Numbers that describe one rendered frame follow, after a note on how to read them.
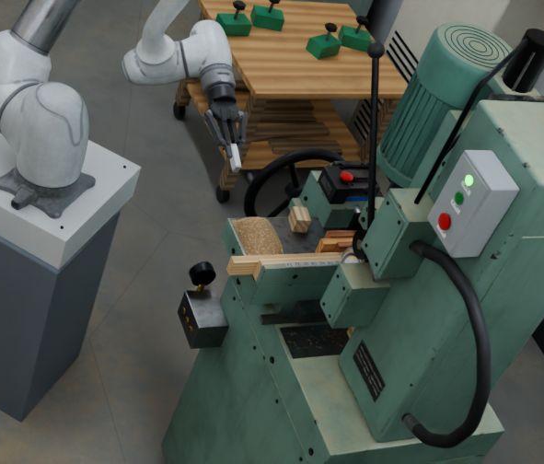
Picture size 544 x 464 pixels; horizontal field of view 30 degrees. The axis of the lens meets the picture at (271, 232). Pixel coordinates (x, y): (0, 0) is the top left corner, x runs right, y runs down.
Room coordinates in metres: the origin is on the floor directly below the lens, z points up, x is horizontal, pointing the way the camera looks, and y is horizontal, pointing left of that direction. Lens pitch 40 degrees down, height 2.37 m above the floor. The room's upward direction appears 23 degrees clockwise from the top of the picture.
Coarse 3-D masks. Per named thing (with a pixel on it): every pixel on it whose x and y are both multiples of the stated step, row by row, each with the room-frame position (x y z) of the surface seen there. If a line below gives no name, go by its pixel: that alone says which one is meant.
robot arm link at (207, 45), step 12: (204, 24) 2.41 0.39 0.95; (216, 24) 2.43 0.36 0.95; (192, 36) 2.38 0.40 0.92; (204, 36) 2.38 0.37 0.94; (216, 36) 2.39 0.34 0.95; (192, 48) 2.34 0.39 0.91; (204, 48) 2.34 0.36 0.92; (216, 48) 2.35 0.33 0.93; (228, 48) 2.39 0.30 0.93; (192, 60) 2.32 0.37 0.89; (204, 60) 2.32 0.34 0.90; (216, 60) 2.33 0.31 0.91; (228, 60) 2.36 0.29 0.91; (192, 72) 2.32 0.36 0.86
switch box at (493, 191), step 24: (456, 168) 1.47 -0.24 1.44; (480, 168) 1.44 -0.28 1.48; (504, 168) 1.47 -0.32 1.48; (456, 192) 1.44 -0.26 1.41; (480, 192) 1.40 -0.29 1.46; (504, 192) 1.41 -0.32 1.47; (432, 216) 1.46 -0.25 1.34; (456, 216) 1.42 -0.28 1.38; (480, 216) 1.40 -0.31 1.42; (456, 240) 1.40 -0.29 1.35; (480, 240) 1.42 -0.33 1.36
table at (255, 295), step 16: (272, 224) 1.80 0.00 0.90; (288, 224) 1.83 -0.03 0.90; (320, 224) 1.87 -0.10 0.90; (224, 240) 1.74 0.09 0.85; (288, 240) 1.77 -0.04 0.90; (304, 240) 1.79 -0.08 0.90; (256, 288) 1.59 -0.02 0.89; (272, 288) 1.61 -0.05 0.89; (288, 288) 1.64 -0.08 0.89; (304, 288) 1.66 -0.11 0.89; (320, 288) 1.68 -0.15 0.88; (256, 304) 1.60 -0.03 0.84
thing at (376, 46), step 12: (372, 48) 1.78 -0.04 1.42; (384, 48) 1.79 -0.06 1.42; (372, 60) 1.78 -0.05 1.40; (372, 72) 1.77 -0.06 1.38; (372, 84) 1.75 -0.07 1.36; (372, 96) 1.74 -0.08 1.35; (372, 108) 1.73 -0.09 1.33; (372, 120) 1.72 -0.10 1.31; (372, 132) 1.70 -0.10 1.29; (372, 144) 1.69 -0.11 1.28; (372, 156) 1.68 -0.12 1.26; (372, 168) 1.67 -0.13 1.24; (372, 180) 1.66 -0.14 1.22; (372, 192) 1.64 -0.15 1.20; (372, 204) 1.63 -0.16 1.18; (372, 216) 1.62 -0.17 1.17; (360, 240) 1.58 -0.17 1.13; (360, 252) 1.57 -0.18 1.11; (372, 276) 1.54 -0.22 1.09
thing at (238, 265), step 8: (232, 256) 1.60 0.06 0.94; (240, 256) 1.61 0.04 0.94; (248, 256) 1.62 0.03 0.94; (256, 256) 1.63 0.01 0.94; (264, 256) 1.64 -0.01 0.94; (272, 256) 1.65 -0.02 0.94; (280, 256) 1.66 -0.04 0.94; (288, 256) 1.67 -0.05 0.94; (296, 256) 1.68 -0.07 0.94; (304, 256) 1.69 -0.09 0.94; (312, 256) 1.71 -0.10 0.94; (320, 256) 1.72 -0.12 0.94; (232, 264) 1.59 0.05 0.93; (240, 264) 1.60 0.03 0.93; (248, 264) 1.61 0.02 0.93; (256, 264) 1.62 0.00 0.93; (232, 272) 1.59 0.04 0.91; (240, 272) 1.60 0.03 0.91; (248, 272) 1.61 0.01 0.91
